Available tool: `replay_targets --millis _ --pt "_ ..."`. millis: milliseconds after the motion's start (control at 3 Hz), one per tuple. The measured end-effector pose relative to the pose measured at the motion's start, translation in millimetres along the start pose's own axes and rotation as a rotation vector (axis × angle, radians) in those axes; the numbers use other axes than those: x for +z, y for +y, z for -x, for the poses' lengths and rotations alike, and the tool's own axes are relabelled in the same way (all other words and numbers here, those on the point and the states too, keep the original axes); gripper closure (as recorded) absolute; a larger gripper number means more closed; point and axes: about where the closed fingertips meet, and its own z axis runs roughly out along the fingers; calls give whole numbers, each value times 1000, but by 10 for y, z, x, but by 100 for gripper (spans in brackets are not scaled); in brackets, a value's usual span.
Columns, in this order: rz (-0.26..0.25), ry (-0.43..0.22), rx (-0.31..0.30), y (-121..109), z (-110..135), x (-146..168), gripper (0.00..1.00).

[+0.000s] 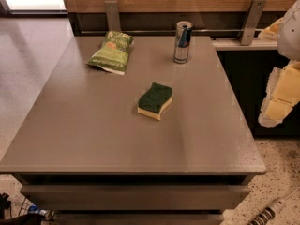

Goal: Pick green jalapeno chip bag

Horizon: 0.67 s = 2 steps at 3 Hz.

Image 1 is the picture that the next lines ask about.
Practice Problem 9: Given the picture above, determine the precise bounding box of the green yellow sponge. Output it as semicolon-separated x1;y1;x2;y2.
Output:
137;82;173;121

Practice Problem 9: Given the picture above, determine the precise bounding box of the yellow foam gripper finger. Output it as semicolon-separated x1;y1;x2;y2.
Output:
258;60;300;128
258;18;283;41

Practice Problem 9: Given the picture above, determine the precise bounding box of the grey drawer cabinet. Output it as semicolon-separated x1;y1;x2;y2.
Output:
1;37;265;225

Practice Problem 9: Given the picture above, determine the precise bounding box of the white power strip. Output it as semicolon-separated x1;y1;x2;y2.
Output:
248;187;300;225

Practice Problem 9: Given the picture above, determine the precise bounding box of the silver blue energy drink can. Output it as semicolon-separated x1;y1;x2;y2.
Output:
173;21;193;64

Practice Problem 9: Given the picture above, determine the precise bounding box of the right metal wall bracket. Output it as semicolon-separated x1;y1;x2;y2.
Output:
240;0;267;46

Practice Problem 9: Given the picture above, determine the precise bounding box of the black wire object on floor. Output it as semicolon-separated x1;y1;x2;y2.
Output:
0;193;41;225

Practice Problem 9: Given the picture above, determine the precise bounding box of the horizontal metal rail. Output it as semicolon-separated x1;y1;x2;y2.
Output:
74;28;263;36

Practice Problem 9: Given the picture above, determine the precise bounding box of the left metal wall bracket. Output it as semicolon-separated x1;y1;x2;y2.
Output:
105;0;121;31

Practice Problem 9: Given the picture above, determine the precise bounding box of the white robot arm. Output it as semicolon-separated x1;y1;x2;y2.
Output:
258;0;300;128

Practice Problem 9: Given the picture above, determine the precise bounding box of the plastic bottle on floor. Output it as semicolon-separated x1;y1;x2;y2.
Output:
27;204;54;220

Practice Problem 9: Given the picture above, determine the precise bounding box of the metal wall bracket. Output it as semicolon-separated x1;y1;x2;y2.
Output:
105;0;121;31
240;0;267;46

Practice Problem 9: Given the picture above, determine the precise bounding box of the green jalapeno chip bag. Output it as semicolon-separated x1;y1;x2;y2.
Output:
86;31;133;75

